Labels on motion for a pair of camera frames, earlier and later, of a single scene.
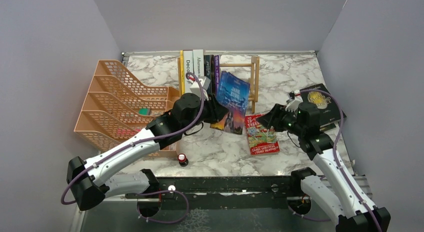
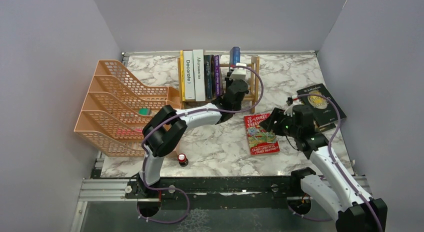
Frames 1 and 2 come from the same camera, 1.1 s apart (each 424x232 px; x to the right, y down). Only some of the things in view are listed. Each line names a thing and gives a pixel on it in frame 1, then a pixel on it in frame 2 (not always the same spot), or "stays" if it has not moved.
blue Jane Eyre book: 233,93 -> 234,55
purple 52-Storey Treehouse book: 216,75 stays
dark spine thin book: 208,69 stays
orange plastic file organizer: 116,108 stays
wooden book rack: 255,67 stays
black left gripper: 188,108 -> 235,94
